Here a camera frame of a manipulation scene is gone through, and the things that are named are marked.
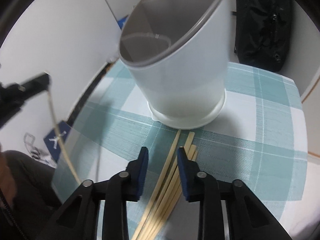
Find bamboo chopstick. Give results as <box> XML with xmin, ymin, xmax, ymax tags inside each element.
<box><xmin>132</xmin><ymin>129</ymin><xmax>181</xmax><ymax>239</ymax></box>
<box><xmin>150</xmin><ymin>149</ymin><xmax>199</xmax><ymax>240</ymax></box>
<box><xmin>132</xmin><ymin>131</ymin><xmax>182</xmax><ymax>239</ymax></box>
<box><xmin>139</xmin><ymin>158</ymin><xmax>182</xmax><ymax>239</ymax></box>
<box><xmin>47</xmin><ymin>90</ymin><xmax>81</xmax><ymax>185</ymax></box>

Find person left hand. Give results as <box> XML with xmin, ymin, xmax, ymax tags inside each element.
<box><xmin>1</xmin><ymin>150</ymin><xmax>18</xmax><ymax>209</ymax></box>

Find blue jordan shoebox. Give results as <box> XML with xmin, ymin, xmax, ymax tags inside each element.
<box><xmin>43</xmin><ymin>121</ymin><xmax>71</xmax><ymax>163</ymax></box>

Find teal white checked tablecloth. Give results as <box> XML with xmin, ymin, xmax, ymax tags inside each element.
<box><xmin>65</xmin><ymin>62</ymin><xmax>308</xmax><ymax>235</ymax></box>

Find grey white utensil holder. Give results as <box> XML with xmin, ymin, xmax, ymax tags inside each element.
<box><xmin>119</xmin><ymin>0</ymin><xmax>232</xmax><ymax>129</ymax></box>

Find black backpack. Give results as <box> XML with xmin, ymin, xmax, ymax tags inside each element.
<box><xmin>235</xmin><ymin>0</ymin><xmax>293</xmax><ymax>72</ymax></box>

